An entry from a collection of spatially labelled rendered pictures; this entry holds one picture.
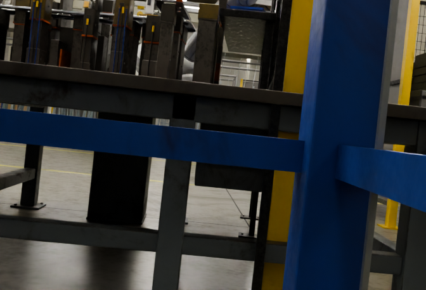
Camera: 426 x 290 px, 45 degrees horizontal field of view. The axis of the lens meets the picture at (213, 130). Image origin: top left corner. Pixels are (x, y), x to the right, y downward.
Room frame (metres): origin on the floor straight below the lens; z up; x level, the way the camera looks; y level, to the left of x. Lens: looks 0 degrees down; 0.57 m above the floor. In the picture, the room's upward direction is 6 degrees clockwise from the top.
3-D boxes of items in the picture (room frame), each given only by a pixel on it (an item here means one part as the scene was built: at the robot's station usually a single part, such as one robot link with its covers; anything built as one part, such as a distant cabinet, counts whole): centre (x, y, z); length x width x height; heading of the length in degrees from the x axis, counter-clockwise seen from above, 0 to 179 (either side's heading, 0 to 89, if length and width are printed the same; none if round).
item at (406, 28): (4.29, -1.29, 1.00); 1.34 x 0.14 x 2.00; 3
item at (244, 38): (2.44, -0.12, 1.02); 0.90 x 0.22 x 0.03; 176
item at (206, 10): (2.12, 0.07, 0.88); 0.08 x 0.08 x 0.36; 86
